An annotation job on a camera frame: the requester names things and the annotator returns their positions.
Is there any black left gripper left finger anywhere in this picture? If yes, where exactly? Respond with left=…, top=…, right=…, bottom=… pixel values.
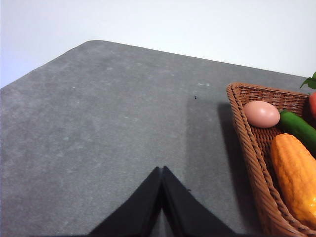
left=88, top=166, right=163, bottom=237

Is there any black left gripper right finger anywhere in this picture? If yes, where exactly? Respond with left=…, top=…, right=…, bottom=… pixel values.
left=160, top=165, right=238, bottom=237

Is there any yellow corn cob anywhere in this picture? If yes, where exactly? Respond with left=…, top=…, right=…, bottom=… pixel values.
left=270, top=133, right=316, bottom=229

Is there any brown wicker basket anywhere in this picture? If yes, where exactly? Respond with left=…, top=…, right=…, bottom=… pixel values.
left=226, top=82, right=316, bottom=237

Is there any pale brown egg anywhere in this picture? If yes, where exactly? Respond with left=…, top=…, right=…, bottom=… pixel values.
left=243, top=100, right=281, bottom=128

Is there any green chili pepper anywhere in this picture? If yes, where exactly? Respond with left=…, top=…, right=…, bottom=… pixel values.
left=278, top=110, right=316, bottom=154

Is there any orange carrot with green leaves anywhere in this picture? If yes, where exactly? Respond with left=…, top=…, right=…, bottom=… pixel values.
left=300, top=71, right=316, bottom=119

